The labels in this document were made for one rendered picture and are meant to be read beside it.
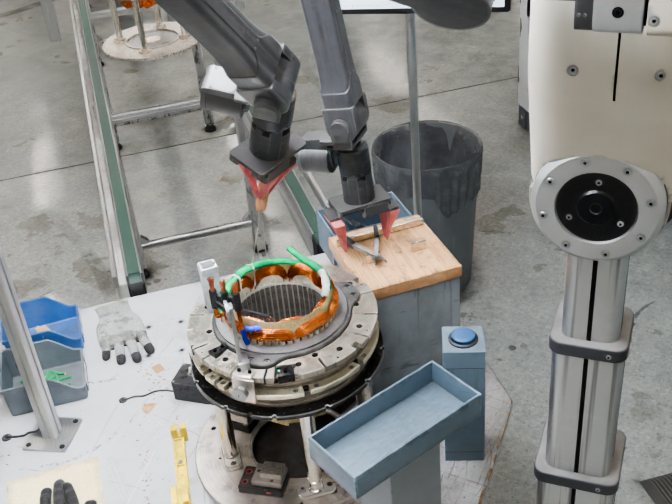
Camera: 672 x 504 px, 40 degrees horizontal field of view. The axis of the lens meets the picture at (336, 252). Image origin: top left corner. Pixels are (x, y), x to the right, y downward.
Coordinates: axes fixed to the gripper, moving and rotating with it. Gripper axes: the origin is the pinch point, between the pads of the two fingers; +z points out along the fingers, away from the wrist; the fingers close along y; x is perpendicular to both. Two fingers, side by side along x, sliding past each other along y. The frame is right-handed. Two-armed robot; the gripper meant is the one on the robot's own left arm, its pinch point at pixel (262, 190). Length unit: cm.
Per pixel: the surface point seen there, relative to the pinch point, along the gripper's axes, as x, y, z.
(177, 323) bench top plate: -25, -10, 70
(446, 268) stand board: 22.7, -27.7, 22.7
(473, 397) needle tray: 42.6, -1.7, 13.2
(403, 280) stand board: 18.4, -20.6, 23.8
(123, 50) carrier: -156, -113, 125
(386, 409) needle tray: 32.7, 4.8, 20.5
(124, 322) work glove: -34, -2, 70
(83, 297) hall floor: -119, -56, 192
